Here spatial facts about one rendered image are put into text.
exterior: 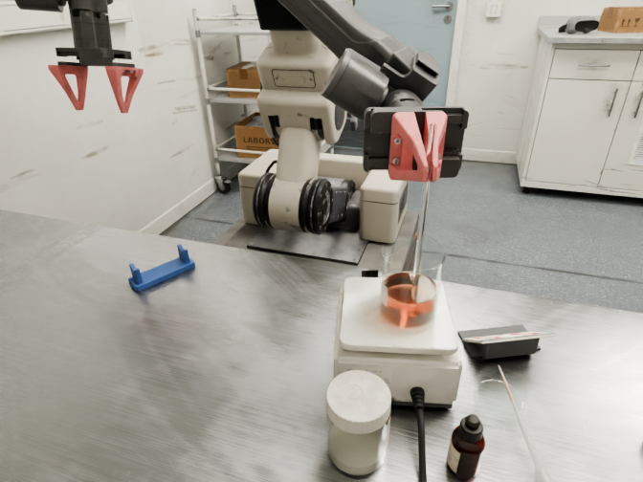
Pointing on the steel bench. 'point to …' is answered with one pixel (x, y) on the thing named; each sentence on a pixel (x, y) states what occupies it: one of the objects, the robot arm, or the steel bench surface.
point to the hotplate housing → (405, 373)
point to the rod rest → (161, 271)
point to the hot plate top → (388, 339)
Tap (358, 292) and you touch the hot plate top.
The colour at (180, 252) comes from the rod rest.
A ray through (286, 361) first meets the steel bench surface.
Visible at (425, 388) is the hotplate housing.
